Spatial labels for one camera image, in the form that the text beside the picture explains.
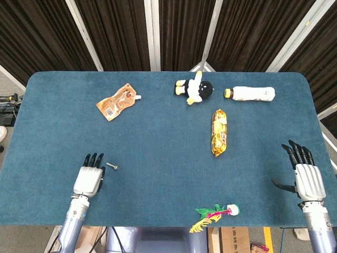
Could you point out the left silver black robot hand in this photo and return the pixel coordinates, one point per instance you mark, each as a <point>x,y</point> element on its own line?
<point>87,179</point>

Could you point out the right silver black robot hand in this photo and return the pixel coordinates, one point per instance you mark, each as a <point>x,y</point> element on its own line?
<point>308,182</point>

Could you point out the silver bolt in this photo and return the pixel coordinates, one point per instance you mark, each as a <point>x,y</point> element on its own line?
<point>111,165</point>

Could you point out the right lavender robot arm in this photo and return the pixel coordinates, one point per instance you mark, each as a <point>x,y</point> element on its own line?
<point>317,226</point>

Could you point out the left lavender robot arm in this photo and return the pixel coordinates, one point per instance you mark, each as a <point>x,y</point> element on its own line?
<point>76,218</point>

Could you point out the white shoe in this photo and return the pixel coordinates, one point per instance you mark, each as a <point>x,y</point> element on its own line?
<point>301,234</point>
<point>2,134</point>

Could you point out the brown cardboard box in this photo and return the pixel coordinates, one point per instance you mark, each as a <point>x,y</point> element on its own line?
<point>233,239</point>
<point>90,235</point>

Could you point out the orange spout pouch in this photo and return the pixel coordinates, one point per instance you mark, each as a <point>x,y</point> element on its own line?
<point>116,104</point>

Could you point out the green pink feather shuttlecock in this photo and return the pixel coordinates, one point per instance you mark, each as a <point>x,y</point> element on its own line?
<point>231,210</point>

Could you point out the blue felt table cover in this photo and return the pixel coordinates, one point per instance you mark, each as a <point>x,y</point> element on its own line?
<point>163,147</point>

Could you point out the colourful snack packet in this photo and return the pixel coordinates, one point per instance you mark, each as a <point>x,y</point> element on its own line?
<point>259,249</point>

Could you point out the lavender robot torso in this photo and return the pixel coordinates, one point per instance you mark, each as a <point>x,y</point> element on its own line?
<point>158,241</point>

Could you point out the yellow snack package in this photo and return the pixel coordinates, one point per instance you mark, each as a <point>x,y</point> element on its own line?
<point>219,134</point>

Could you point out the black power strip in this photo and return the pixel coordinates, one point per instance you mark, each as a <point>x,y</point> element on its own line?
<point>6,117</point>

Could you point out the white bottle yellow cap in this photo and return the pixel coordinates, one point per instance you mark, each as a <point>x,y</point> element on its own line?
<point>252,93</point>

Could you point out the dark brown pleated curtain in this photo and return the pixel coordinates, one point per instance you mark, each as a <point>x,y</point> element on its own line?
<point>181,31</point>
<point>39,34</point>
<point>252,34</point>
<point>323,58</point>
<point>118,34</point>

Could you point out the black white plush toy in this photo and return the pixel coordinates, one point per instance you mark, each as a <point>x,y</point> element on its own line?
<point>194,89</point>

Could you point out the white partition post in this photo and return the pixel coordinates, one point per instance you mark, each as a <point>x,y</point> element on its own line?
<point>297,34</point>
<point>327,110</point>
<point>210,34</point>
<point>152,34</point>
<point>11,77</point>
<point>84,35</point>

